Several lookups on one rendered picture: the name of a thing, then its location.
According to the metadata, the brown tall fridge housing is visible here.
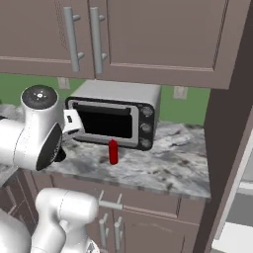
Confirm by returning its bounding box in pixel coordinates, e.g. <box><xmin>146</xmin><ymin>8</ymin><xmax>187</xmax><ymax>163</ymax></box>
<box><xmin>192</xmin><ymin>0</ymin><xmax>253</xmax><ymax>253</ymax></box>

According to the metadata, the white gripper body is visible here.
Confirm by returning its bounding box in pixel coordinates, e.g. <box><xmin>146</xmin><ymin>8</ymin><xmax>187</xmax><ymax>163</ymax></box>
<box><xmin>64</xmin><ymin>111</ymin><xmax>86</xmax><ymax>137</ymax></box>

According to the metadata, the silver toaster oven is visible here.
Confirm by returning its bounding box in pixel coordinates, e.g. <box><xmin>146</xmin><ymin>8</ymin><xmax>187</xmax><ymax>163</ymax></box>
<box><xmin>64</xmin><ymin>79</ymin><xmax>163</xmax><ymax>152</ymax></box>

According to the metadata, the wide brown wall cupboard door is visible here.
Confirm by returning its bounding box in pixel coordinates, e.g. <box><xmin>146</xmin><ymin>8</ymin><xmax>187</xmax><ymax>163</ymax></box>
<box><xmin>88</xmin><ymin>0</ymin><xmax>252</xmax><ymax>91</ymax></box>

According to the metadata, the brown drawer front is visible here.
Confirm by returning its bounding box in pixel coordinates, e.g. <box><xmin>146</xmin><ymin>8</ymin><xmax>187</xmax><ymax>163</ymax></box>
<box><xmin>51</xmin><ymin>173</ymin><xmax>182</xmax><ymax>220</ymax></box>

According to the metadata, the white wall socket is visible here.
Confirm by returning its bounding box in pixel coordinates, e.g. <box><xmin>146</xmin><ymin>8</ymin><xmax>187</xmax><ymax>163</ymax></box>
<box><xmin>56</xmin><ymin>76</ymin><xmax>71</xmax><ymax>90</ymax></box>
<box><xmin>173</xmin><ymin>85</ymin><xmax>189</xmax><ymax>100</ymax></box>

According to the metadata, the brown base cupboard door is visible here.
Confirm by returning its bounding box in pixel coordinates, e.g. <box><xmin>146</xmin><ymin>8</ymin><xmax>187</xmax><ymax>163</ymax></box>
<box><xmin>86</xmin><ymin>211</ymin><xmax>116</xmax><ymax>253</ymax></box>
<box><xmin>113</xmin><ymin>210</ymin><xmax>186</xmax><ymax>253</ymax></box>

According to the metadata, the grey base cupboard handle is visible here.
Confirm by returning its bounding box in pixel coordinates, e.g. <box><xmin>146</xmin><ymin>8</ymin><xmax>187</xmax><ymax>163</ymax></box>
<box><xmin>113</xmin><ymin>215</ymin><xmax>125</xmax><ymax>253</ymax></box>
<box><xmin>98</xmin><ymin>212</ymin><xmax>110</xmax><ymax>250</ymax></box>

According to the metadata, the red ketchup bottle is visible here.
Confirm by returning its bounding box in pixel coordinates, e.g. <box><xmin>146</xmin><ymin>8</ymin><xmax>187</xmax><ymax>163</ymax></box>
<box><xmin>108</xmin><ymin>138</ymin><xmax>120</xmax><ymax>166</ymax></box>

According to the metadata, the grey fridge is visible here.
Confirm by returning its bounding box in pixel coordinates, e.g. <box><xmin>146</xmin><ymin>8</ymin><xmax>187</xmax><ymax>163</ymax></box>
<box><xmin>211</xmin><ymin>132</ymin><xmax>253</xmax><ymax>253</ymax></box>

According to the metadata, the grey drawer handle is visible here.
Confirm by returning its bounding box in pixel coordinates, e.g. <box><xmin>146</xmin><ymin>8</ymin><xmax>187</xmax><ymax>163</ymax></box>
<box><xmin>97</xmin><ymin>190</ymin><xmax>125</xmax><ymax>211</ymax></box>

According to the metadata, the grey cupboard bar handle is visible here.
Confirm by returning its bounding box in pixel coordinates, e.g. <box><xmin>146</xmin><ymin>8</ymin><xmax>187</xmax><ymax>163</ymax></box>
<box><xmin>62</xmin><ymin>6</ymin><xmax>86</xmax><ymax>73</ymax></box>
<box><xmin>89</xmin><ymin>6</ymin><xmax>110</xmax><ymax>75</ymax></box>

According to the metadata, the dark brown corner cupboard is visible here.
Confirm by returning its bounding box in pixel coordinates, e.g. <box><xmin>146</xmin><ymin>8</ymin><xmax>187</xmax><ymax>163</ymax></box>
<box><xmin>0</xmin><ymin>169</ymin><xmax>39</xmax><ymax>235</ymax></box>

